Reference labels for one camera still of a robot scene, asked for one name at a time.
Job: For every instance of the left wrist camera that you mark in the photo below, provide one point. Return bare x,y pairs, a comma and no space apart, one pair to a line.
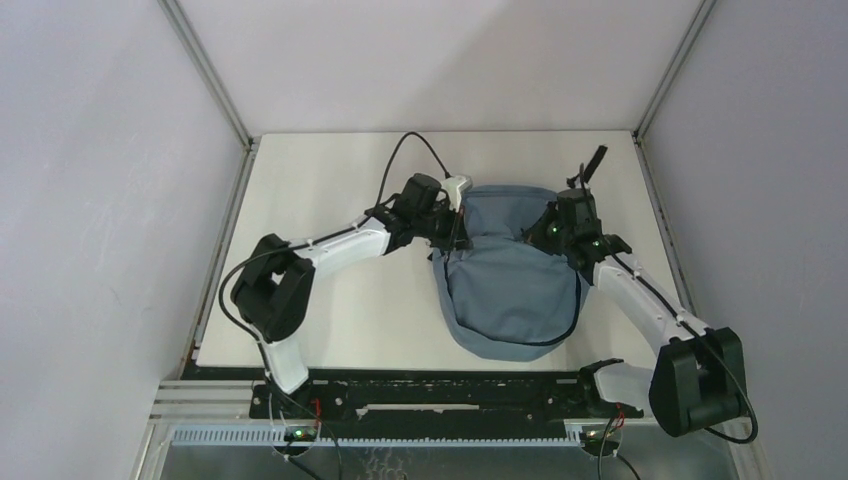
455,187

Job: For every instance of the left aluminium frame post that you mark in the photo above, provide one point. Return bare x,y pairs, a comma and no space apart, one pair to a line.
182,26

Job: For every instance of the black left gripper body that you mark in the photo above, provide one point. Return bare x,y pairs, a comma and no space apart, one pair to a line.
438,225

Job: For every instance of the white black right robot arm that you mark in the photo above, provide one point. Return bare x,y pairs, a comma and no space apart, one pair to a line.
698,380

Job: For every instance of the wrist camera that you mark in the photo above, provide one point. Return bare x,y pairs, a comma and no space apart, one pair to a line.
455,187
576,206

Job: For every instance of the right aluminium frame post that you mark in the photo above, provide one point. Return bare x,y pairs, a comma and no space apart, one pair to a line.
675,66

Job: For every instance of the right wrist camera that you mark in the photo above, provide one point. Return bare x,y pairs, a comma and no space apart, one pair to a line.
576,206

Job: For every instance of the aluminium frame post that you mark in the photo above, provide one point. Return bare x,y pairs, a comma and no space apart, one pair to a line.
675,66
182,26

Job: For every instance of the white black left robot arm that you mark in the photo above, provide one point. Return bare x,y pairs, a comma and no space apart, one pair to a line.
271,289

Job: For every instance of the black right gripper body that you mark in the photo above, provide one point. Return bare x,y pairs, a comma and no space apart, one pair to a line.
551,234

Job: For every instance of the blue student backpack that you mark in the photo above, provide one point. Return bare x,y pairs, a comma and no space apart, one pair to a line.
504,298

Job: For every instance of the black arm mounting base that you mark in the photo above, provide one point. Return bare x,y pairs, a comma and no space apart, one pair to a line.
436,405

